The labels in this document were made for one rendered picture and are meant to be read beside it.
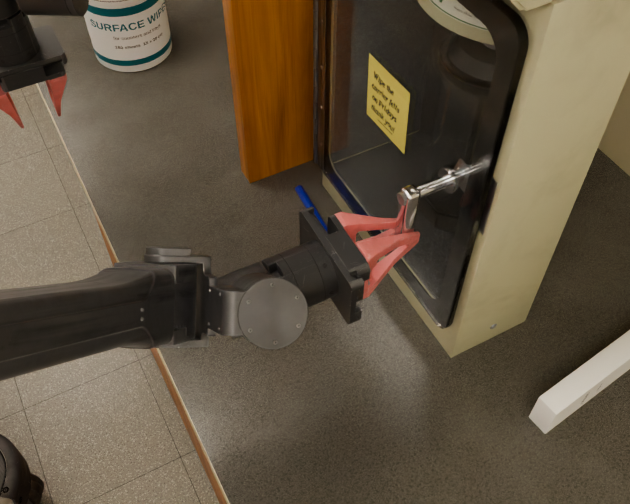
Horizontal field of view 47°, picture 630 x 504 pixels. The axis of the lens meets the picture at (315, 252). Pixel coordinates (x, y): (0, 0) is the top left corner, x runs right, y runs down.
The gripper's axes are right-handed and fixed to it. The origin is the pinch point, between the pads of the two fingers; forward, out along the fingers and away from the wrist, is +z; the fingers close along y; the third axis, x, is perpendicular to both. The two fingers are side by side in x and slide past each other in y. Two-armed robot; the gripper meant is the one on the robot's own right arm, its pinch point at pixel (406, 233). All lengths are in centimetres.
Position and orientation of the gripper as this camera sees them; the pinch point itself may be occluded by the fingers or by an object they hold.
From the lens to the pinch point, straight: 71.1
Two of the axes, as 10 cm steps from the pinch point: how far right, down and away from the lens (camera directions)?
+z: 8.9, -3.7, 2.8
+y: -4.6, -7.0, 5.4
